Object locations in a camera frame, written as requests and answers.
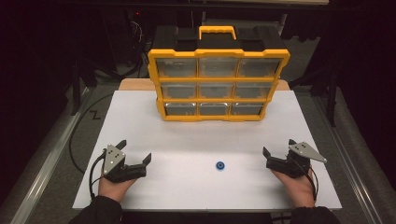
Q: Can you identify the yellow black organizer cabinet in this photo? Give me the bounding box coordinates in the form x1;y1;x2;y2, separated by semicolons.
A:
147;25;291;123

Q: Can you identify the metal floor rail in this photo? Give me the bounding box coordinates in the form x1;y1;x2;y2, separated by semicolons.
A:
311;92;385;224
8;87;94;224

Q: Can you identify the person's right hand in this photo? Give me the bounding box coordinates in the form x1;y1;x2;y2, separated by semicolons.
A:
270;169;317;209

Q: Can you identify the person's left black sleeve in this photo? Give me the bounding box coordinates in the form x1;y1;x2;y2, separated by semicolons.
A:
68;195;124;224

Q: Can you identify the bundle of thin wires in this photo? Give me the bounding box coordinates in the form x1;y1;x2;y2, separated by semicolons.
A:
129;20;150;68

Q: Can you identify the person's black sleeve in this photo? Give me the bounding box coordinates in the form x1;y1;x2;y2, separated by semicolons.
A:
68;195;124;224
290;205;342;224

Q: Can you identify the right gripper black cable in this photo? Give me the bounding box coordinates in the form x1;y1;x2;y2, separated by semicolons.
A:
298;158;319;202

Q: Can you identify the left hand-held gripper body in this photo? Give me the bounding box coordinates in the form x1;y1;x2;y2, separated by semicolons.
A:
102;144;148;184

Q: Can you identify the person's right black sleeve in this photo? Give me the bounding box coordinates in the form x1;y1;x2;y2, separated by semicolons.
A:
290;205;342;224

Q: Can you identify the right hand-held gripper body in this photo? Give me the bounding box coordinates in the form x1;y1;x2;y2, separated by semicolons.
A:
265;141;328;179

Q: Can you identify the white board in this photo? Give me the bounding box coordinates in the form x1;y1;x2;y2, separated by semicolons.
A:
72;90;343;211

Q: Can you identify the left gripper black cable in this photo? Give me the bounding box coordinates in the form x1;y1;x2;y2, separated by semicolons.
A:
89;148;108;202

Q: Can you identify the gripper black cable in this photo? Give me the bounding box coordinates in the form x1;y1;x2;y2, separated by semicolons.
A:
298;158;319;202
89;148;108;202

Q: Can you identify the grid of transparent drawers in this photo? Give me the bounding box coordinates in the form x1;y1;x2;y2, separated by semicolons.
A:
155;57;265;117

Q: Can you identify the clear plastic drawer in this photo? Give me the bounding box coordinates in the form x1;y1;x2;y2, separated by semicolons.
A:
238;58;282;78

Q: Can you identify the black metal stand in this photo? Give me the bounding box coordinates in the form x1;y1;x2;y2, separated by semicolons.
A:
289;63;340;128
70;59;98;117

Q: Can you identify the person's left hand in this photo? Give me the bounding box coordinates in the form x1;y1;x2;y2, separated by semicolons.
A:
98;176;138;203

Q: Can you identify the black floor cable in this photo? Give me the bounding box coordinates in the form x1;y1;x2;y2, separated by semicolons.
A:
68;92;115;175

